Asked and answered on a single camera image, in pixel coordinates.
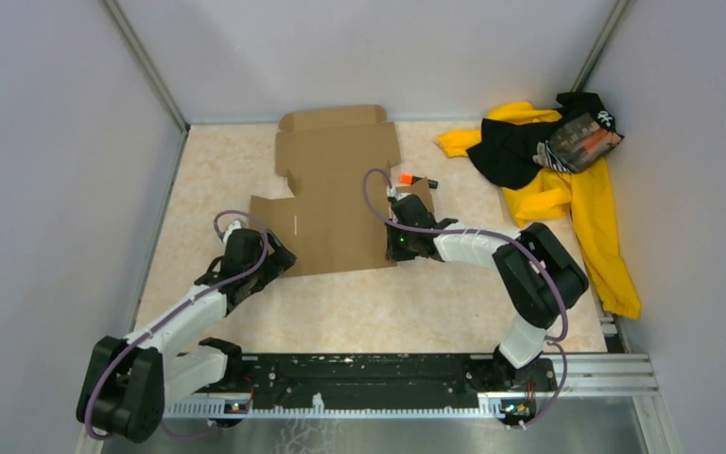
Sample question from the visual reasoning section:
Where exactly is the brown cardboard box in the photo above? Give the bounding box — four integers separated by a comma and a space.
250, 104, 402, 277

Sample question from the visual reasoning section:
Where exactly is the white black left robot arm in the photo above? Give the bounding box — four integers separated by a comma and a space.
76, 227, 297, 443

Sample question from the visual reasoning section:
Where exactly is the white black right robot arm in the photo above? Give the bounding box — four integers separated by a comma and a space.
387, 193, 589, 390

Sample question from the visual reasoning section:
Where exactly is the orange black highlighter marker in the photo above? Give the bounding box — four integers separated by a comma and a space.
399, 173, 439, 189

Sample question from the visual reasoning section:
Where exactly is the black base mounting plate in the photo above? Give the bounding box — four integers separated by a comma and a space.
197, 354, 558, 410

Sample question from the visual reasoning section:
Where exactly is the black printed garment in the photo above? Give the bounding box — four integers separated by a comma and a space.
466, 92, 624, 190

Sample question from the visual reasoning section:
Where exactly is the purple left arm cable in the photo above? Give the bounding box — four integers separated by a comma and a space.
83, 209, 270, 441

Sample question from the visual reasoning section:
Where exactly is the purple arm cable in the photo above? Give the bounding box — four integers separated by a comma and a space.
362, 166, 570, 431
83, 209, 270, 441

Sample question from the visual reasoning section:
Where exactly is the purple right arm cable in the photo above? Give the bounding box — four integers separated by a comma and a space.
362, 166, 570, 431

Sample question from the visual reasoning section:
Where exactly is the aluminium frame rail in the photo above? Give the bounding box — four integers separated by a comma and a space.
164, 353, 659, 420

